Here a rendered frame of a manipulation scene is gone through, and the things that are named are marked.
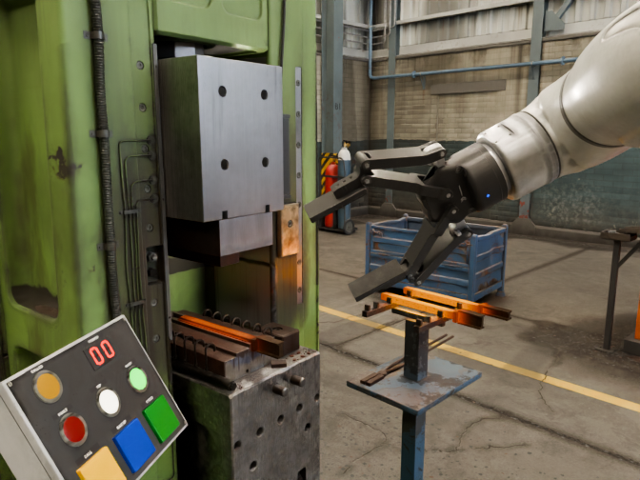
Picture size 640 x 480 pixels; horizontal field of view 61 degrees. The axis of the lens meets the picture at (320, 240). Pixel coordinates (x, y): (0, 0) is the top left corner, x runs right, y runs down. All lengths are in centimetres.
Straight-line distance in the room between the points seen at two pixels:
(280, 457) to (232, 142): 92
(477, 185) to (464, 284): 447
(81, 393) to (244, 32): 108
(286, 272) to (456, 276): 340
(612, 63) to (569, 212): 851
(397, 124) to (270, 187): 906
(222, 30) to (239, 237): 58
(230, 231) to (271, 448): 65
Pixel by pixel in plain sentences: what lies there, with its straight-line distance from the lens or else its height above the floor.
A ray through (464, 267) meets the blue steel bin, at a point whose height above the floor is 41.
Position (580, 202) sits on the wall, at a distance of 895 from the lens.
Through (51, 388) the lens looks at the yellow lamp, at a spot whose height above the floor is 116.
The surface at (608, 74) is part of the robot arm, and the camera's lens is 54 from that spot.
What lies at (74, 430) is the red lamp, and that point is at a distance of 106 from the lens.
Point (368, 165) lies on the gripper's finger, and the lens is 59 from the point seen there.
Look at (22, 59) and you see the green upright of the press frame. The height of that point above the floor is 177.
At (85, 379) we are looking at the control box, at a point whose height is 114.
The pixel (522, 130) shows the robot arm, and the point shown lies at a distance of 65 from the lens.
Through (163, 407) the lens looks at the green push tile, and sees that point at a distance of 123.
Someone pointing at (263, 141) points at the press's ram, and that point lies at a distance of 152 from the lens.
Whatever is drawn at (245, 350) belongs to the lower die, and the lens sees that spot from 157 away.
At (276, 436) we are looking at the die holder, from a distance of 169.
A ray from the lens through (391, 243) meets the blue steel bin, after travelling 538.
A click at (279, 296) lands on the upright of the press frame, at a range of 185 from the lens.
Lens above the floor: 158
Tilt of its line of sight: 11 degrees down
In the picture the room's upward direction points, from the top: straight up
